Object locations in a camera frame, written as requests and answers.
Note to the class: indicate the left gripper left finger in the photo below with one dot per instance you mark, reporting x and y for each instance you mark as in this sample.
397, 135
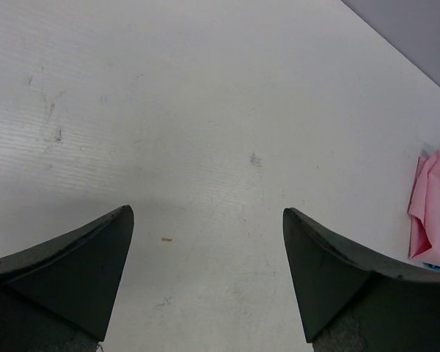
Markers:
59, 295

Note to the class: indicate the pink t-shirt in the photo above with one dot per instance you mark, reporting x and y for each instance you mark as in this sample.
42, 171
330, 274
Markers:
424, 211

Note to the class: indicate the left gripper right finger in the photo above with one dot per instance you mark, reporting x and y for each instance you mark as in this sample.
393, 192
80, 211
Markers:
351, 298

